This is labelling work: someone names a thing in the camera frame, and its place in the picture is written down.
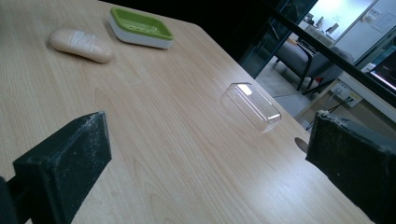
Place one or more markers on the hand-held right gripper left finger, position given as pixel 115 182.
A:
pixel 62 161

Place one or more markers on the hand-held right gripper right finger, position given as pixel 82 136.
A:
pixel 355 155

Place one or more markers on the white power strip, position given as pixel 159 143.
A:
pixel 346 92

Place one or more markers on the dark monitor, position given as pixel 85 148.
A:
pixel 385 71

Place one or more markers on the black metal bar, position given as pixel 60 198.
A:
pixel 330 53

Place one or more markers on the grey armchair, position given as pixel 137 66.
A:
pixel 306 60

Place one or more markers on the clear plastic soap dish lid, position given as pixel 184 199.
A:
pixel 252 105

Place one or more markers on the beige soap bar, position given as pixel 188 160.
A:
pixel 80 45

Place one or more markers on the green and white soap dish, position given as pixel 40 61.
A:
pixel 140 28

